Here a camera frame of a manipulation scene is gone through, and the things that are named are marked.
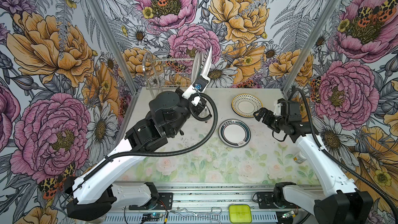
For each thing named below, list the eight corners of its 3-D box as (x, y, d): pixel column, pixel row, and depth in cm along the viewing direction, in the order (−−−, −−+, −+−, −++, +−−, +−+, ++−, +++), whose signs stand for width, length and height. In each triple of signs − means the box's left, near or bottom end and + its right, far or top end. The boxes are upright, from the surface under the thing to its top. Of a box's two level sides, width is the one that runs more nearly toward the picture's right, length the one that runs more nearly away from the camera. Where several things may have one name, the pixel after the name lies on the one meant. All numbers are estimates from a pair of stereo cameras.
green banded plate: (219, 147, 94) (219, 145, 91) (217, 121, 106) (217, 118, 104) (252, 147, 94) (253, 145, 91) (246, 121, 106) (247, 119, 104)
